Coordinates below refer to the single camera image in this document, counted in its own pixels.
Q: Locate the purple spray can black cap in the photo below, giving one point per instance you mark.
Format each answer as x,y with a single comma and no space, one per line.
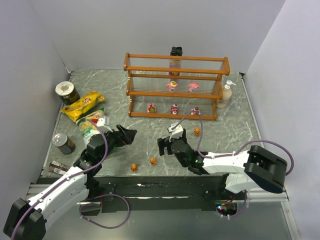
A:
175,63

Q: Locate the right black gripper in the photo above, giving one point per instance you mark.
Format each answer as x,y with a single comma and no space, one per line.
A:
166,144

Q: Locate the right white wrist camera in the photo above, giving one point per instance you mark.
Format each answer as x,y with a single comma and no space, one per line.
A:
177,132

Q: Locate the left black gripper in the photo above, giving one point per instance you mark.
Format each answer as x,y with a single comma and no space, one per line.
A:
120,136

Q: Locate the yellow chips bag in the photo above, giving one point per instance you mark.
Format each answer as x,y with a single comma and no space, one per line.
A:
83,105

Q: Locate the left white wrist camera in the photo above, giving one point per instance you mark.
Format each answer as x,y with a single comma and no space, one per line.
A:
102,123

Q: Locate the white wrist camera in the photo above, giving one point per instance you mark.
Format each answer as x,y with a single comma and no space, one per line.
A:
177,132
102,123

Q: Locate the small electronics board with leds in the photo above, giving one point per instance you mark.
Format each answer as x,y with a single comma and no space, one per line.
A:
225,210

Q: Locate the black paper cup white lid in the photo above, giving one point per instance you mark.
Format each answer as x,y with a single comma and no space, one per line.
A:
67,92

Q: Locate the pink bear blue glasses toy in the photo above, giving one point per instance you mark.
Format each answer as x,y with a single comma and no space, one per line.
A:
192,87

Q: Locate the orange bear toy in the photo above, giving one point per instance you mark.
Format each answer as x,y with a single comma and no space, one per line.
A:
153,161
197,131
134,167

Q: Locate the pink bear strawberry hat toy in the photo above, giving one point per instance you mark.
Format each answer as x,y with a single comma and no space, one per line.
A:
174,109

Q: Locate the green Chuba chips bag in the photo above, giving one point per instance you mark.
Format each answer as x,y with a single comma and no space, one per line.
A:
86,127

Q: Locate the beige lotion pump bottle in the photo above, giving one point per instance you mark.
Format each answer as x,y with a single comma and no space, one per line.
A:
226,94

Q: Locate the dark soda can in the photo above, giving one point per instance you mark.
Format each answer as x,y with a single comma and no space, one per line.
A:
63,143

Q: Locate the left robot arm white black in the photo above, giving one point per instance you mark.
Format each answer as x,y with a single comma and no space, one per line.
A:
30,219

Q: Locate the orange wooden shelf rack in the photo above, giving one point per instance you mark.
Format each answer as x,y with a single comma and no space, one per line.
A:
148,76

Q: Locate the brown chocolate bar wrapper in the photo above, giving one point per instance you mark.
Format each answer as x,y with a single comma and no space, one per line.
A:
58,168

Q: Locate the pink bear yellow hat toy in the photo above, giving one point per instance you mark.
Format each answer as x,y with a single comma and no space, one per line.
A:
172,85

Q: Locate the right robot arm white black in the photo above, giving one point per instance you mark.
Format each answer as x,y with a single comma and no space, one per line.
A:
249,169

